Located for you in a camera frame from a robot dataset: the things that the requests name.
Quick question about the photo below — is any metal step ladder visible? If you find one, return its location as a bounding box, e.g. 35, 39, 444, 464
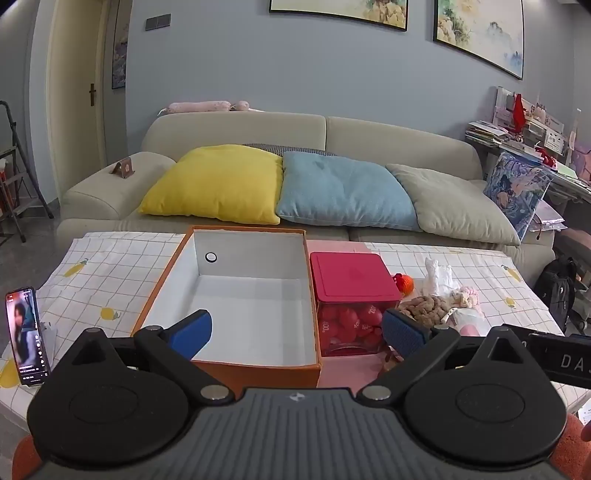
0, 100, 55, 243

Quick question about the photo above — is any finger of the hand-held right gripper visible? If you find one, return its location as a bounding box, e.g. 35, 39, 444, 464
503, 324, 532, 346

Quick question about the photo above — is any pink cream knitted item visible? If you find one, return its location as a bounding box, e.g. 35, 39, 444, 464
445, 286, 485, 315

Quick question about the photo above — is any orange cardboard box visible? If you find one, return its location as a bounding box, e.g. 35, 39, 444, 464
130, 225, 321, 401

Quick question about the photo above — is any red lidded clear box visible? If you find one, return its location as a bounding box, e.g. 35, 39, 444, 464
309, 251, 402, 358

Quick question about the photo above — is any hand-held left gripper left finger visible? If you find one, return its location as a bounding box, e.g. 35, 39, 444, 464
56, 309, 234, 403

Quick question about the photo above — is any white pink knitted hat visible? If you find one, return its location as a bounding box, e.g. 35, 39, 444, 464
450, 309, 492, 337

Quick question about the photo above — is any stack of books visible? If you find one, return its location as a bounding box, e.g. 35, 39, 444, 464
465, 120, 509, 148

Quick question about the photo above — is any blue pillow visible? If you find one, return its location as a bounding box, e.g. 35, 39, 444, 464
276, 151, 423, 232

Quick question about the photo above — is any houndstooth cloth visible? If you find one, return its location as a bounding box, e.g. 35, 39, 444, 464
242, 143, 338, 158

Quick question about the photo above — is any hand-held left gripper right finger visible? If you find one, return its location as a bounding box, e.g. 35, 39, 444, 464
355, 308, 548, 403

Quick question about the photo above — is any black backpack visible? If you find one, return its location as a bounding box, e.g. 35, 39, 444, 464
533, 256, 588, 335

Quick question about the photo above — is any cluttered desk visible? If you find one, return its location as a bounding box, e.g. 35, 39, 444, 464
464, 85, 591, 259

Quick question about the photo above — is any beige sofa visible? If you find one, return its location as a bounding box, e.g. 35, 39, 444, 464
55, 111, 557, 296

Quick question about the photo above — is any pink bolster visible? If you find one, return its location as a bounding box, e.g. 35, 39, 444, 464
159, 100, 251, 116

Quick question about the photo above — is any grey beige pillow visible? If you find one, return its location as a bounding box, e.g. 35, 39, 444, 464
387, 164, 522, 246

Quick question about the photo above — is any cream door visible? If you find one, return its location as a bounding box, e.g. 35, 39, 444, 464
48, 0, 109, 204

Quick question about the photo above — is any brown braided plush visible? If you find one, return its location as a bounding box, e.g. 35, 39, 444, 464
398, 295, 455, 329

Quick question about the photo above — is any yellow pillow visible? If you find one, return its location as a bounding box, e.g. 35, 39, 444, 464
137, 144, 283, 226

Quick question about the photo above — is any printed cartoon pillow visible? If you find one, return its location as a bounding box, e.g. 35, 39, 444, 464
483, 152, 553, 241

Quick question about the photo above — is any wall poster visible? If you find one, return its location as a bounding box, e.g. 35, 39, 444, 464
112, 0, 132, 90

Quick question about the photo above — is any framed landscape painting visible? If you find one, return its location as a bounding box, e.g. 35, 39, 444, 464
269, 0, 409, 32
433, 0, 526, 81

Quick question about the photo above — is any smartphone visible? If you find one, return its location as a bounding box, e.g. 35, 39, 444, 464
6, 287, 51, 386

